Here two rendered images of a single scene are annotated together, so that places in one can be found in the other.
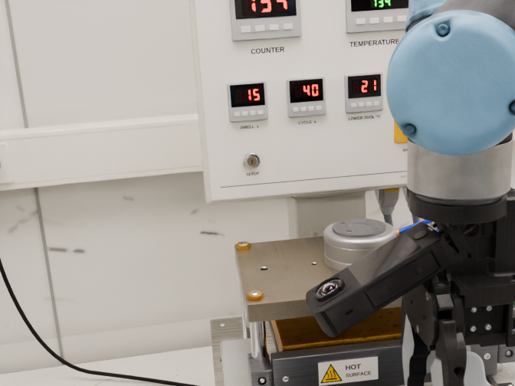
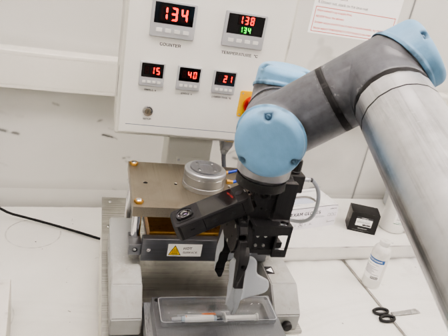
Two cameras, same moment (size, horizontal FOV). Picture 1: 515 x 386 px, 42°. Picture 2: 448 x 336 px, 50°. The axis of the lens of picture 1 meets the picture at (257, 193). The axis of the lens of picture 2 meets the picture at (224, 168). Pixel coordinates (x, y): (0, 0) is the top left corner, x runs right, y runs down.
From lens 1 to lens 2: 0.16 m
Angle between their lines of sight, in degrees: 15
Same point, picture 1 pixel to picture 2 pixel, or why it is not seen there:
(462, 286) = (254, 224)
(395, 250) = (224, 199)
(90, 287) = (20, 158)
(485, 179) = not seen: hidden behind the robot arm
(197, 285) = (93, 167)
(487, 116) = (280, 163)
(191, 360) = (83, 215)
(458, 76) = (271, 142)
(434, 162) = not seen: hidden behind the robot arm
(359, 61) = (225, 63)
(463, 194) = (264, 179)
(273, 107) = (167, 81)
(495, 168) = not seen: hidden behind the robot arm
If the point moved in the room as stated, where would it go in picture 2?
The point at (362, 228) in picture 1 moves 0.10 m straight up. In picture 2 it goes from (207, 169) to (216, 117)
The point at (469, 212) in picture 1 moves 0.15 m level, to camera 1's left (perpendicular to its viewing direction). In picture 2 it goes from (265, 189) to (152, 178)
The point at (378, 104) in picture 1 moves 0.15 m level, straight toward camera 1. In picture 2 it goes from (231, 91) to (229, 113)
